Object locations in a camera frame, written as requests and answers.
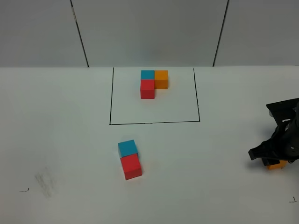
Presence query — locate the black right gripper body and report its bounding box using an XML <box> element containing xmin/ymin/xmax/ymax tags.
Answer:
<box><xmin>271</xmin><ymin>119</ymin><xmax>299</xmax><ymax>163</ymax></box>

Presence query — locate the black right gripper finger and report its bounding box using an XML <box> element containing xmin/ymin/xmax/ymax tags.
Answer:
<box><xmin>248</xmin><ymin>139</ymin><xmax>280</xmax><ymax>166</ymax></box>

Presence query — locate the orange template cube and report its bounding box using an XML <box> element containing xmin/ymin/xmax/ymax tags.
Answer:
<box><xmin>155</xmin><ymin>70</ymin><xmax>169</xmax><ymax>89</ymax></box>

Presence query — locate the red template cube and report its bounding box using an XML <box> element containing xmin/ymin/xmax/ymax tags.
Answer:
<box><xmin>140</xmin><ymin>79</ymin><xmax>155</xmax><ymax>99</ymax></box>

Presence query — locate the blue template cube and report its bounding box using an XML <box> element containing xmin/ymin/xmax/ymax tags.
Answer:
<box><xmin>141</xmin><ymin>70</ymin><xmax>155</xmax><ymax>80</ymax></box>

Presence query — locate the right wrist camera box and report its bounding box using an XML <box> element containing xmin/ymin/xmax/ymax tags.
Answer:
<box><xmin>266</xmin><ymin>98</ymin><xmax>299</xmax><ymax>125</ymax></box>

